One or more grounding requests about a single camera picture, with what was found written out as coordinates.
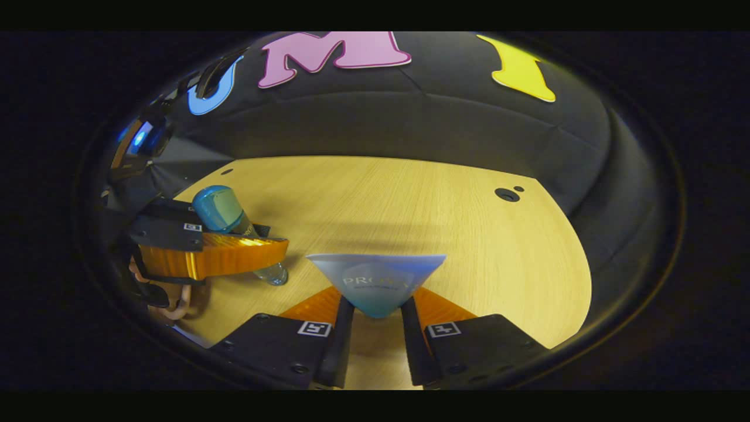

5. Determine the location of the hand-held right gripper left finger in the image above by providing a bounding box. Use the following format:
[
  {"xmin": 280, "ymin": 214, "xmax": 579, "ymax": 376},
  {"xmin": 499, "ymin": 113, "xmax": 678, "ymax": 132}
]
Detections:
[{"xmin": 208, "ymin": 286, "xmax": 356, "ymax": 390}]

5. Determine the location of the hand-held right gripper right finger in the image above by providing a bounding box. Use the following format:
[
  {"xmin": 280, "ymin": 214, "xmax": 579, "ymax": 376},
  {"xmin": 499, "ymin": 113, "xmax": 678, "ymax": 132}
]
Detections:
[{"xmin": 400, "ymin": 286, "xmax": 550, "ymax": 390}]

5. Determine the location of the teal capped clear bottle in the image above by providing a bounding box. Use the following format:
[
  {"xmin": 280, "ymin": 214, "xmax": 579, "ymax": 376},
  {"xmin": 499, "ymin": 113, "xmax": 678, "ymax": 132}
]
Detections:
[{"xmin": 192, "ymin": 185, "xmax": 289, "ymax": 287}]

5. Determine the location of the blue translucent cream tube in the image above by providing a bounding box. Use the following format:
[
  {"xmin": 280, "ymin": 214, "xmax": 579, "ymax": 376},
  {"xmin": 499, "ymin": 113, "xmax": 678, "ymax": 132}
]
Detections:
[{"xmin": 306, "ymin": 253, "xmax": 447, "ymax": 319}]

